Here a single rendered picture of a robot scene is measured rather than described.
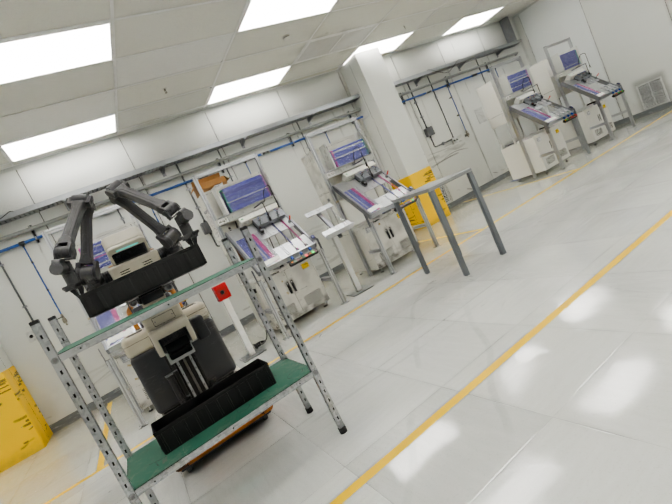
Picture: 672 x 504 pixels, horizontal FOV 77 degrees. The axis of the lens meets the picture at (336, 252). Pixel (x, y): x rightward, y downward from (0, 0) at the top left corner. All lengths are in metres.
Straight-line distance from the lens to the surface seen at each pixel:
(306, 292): 4.73
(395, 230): 5.37
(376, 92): 7.28
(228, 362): 2.99
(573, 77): 9.09
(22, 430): 5.72
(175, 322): 2.62
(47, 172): 6.29
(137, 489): 2.04
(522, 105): 7.81
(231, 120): 6.69
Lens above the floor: 1.02
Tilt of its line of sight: 6 degrees down
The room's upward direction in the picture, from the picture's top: 25 degrees counter-clockwise
